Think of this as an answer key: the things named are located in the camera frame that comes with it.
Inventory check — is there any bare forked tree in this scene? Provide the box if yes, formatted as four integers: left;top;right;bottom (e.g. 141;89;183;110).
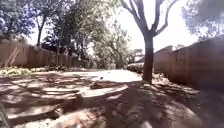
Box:
118;0;181;84

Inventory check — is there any brown dirt path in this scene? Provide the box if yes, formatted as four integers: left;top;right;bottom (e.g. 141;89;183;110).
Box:
0;68;224;128

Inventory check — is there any brown brick wall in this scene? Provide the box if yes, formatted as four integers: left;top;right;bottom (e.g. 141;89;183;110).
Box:
153;34;224;91
0;38;98;70

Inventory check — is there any leafy tree behind wall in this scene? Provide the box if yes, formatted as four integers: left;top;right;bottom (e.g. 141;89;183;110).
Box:
181;0;224;43

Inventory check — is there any strip of pale grass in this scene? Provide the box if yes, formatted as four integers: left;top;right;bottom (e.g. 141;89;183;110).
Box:
0;66;44;77

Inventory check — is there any row of leafy trees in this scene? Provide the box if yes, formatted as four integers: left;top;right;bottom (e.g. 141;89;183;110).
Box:
0;0;134;70

